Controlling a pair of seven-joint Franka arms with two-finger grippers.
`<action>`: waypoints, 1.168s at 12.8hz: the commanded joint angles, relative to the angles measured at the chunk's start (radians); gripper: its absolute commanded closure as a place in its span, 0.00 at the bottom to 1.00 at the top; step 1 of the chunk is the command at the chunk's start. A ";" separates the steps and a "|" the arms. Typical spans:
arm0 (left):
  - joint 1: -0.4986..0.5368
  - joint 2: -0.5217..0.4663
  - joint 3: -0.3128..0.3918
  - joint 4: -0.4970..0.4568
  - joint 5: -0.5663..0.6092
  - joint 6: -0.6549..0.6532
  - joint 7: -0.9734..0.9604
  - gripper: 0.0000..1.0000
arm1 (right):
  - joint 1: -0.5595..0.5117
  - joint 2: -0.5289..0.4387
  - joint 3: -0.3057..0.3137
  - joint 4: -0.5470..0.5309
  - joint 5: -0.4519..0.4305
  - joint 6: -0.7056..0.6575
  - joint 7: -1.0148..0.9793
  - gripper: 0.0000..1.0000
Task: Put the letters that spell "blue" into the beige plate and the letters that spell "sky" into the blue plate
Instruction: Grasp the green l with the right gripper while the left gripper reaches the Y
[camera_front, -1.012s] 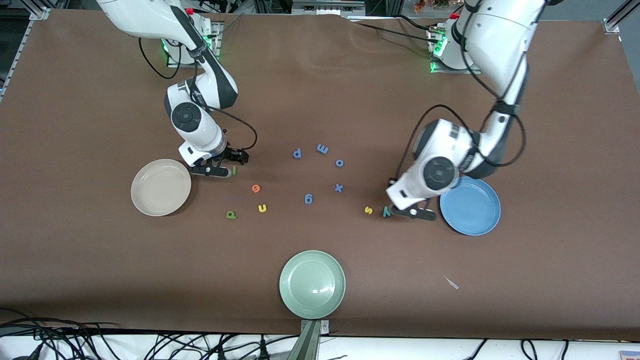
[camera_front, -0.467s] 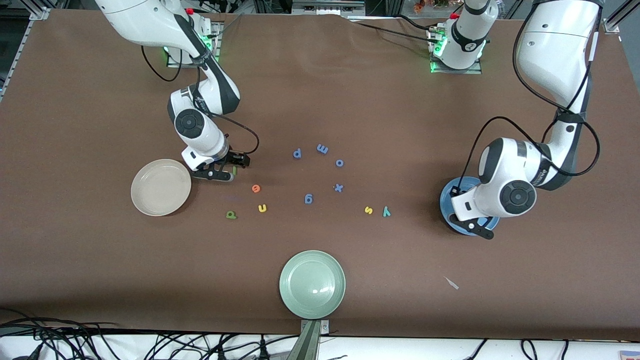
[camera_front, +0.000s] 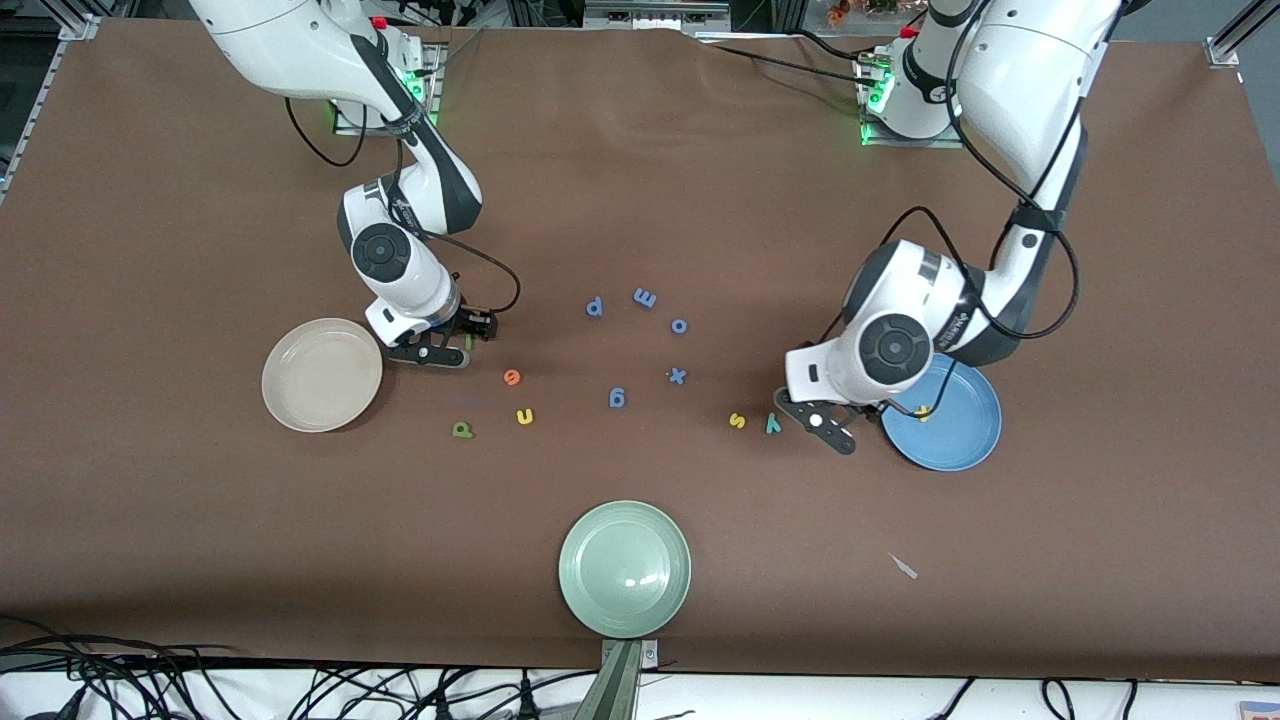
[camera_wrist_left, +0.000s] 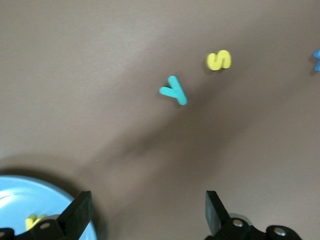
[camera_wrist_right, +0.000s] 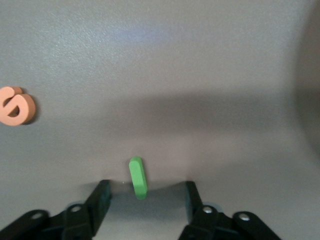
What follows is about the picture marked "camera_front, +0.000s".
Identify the green round plate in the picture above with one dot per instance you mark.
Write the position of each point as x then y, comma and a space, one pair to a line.
625, 570

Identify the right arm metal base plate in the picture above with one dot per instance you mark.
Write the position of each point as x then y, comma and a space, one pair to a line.
435, 110

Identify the brown table cover sheet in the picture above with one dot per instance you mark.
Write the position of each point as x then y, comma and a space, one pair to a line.
700, 200

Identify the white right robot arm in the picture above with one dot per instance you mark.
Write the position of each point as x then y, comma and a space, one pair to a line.
300, 40

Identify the beige round plate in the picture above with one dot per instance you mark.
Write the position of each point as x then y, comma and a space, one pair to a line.
320, 375

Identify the grey metal camera mount post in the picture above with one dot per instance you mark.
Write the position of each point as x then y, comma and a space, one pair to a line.
622, 690

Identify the aluminium frame profile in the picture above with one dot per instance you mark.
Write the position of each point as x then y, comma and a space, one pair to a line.
1225, 48
80, 28

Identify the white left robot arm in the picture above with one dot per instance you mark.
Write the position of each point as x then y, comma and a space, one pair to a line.
1020, 80

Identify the blue foam letter m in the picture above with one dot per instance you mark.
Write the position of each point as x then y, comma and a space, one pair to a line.
645, 298

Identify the blue round plate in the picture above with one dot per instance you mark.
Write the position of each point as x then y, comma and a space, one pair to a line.
950, 440

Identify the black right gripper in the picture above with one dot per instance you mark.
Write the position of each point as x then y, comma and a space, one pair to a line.
473, 324

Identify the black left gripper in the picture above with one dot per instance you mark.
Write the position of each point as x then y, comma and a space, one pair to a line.
893, 405

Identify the green foam letter p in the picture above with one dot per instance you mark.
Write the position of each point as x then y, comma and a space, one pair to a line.
462, 431

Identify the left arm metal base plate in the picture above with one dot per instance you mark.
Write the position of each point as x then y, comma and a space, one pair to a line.
880, 141

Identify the small white tape scrap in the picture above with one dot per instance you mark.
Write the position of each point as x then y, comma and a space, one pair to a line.
905, 568

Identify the grey metal box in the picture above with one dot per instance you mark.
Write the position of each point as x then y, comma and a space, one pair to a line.
655, 12

